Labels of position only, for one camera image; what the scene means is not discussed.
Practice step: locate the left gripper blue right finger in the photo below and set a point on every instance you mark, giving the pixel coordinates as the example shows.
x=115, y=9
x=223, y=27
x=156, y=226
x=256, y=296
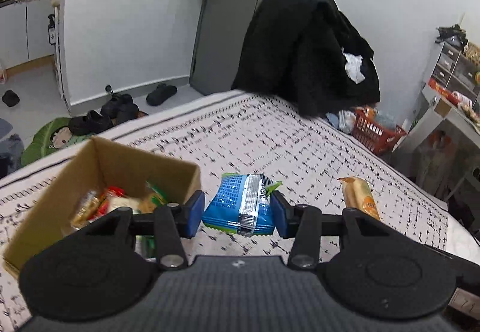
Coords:
x=281, y=214

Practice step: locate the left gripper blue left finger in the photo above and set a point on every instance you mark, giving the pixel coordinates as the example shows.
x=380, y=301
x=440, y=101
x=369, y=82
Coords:
x=194, y=211

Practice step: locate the blue snack packet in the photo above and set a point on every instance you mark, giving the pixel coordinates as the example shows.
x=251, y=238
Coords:
x=242, y=205

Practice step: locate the red candy bar wrapper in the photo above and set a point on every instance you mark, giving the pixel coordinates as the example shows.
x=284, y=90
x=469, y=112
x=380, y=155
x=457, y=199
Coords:
x=110, y=192

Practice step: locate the green snack packet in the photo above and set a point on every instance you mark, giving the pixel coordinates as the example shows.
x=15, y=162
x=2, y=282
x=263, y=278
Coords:
x=155, y=195

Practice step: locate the patterned white bed mat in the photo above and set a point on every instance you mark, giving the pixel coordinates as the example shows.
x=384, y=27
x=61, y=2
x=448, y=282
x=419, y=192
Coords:
x=240, y=133

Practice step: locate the orange biscuit snack pack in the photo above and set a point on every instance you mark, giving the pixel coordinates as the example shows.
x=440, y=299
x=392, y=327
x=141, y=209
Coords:
x=357, y=194

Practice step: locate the cream long snack pack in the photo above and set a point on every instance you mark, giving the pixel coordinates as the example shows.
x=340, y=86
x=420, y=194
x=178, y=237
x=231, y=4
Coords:
x=124, y=202

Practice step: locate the black slipper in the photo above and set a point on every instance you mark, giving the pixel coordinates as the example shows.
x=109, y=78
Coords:
x=160, y=94

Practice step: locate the red plastic basket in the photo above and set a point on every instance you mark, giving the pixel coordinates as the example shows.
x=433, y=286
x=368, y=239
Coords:
x=376, y=138

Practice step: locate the black shoes pile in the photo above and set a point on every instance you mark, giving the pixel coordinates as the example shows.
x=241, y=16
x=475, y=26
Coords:
x=119, y=109

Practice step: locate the brown cardboard box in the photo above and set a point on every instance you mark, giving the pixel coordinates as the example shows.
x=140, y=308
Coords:
x=85, y=189

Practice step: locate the green cartoon floor mat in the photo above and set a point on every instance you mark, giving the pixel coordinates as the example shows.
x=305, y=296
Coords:
x=51, y=138

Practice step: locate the white desk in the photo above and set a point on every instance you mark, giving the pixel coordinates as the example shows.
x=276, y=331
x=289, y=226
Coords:
x=441, y=149

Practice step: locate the black coat on chair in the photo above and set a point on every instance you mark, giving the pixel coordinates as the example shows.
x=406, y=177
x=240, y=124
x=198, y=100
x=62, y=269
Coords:
x=308, y=53

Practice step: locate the grey drawer organizer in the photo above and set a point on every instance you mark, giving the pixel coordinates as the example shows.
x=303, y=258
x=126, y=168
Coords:
x=451, y=70

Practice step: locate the grey door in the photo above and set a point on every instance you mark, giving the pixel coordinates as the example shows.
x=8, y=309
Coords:
x=217, y=48

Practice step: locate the black sock on floor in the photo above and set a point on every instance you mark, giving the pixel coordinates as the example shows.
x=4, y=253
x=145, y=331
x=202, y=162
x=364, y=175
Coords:
x=10, y=98

